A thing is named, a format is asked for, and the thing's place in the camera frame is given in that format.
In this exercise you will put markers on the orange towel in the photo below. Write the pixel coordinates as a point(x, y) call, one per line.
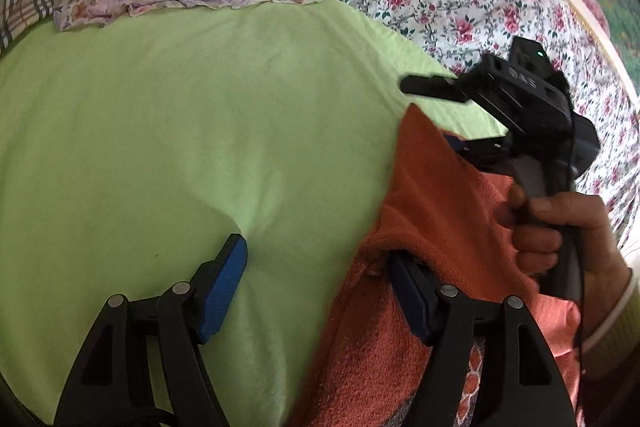
point(425, 207)

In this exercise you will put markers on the orange patterned cloth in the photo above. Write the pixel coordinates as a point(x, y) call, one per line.
point(475, 377)

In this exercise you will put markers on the light green blanket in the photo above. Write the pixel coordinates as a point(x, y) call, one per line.
point(200, 132)

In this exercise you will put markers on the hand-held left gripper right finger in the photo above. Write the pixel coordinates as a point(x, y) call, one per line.
point(410, 302)

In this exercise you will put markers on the person's right hand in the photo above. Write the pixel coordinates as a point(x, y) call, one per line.
point(575, 227)

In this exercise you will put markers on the person's right forearm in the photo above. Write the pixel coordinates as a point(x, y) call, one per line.
point(615, 322)

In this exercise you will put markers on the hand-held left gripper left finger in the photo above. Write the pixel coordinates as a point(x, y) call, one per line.
point(225, 287)

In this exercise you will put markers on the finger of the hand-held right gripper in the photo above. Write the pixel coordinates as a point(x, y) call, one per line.
point(435, 88)
point(475, 148)

